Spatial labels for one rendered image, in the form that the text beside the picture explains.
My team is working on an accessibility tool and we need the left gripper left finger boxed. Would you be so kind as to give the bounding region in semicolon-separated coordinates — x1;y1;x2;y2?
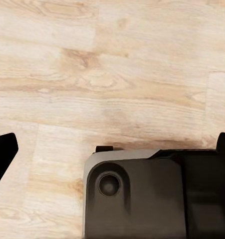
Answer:
0;132;18;180

